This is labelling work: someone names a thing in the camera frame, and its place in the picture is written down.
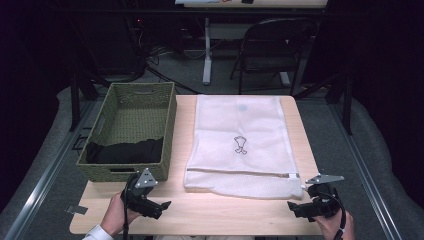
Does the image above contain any white desk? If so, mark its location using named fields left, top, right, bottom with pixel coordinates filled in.
left=174, top=0, right=329, bottom=88

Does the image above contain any black folding chair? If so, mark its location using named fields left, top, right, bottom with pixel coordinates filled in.
left=229, top=17, right=318, bottom=96

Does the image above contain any metal floor rail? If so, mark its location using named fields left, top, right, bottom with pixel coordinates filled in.
left=328, top=99, right=403, bottom=240
left=3, top=99, right=98, bottom=240

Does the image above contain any person's right hand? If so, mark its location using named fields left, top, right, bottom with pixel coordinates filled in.
left=313, top=211, right=355, bottom=240

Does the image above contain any black garment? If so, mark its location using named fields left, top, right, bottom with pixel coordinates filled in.
left=85, top=137, right=165, bottom=165

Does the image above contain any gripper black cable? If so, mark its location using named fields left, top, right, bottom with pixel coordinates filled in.
left=319, top=191, right=348, bottom=240
left=121, top=172, right=138, bottom=240

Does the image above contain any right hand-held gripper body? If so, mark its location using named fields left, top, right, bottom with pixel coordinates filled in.
left=304, top=173, right=345, bottom=218

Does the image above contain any person's left hand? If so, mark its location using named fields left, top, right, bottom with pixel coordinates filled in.
left=100, top=192, right=141, bottom=237

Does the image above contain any black floor cable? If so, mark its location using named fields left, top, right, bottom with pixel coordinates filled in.
left=144, top=64, right=204, bottom=96

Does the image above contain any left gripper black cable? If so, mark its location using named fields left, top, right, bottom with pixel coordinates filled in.
left=121, top=172, right=138, bottom=240

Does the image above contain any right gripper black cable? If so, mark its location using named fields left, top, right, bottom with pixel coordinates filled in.
left=319, top=191, right=348, bottom=240

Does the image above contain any green woven basket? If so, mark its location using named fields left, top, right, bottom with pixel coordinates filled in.
left=75, top=81, right=178, bottom=183

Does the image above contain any black metal stand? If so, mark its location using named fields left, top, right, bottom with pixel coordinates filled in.
left=68, top=71, right=101, bottom=132
left=293, top=71, right=354, bottom=136

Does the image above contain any white mesh laundry bag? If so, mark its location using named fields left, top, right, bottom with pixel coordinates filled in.
left=183, top=94, right=305, bottom=200

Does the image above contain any metal table clip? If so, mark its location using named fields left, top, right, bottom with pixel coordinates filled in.
left=65, top=204, right=89, bottom=215

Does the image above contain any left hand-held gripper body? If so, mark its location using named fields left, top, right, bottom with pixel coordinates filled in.
left=120, top=167, right=159, bottom=216

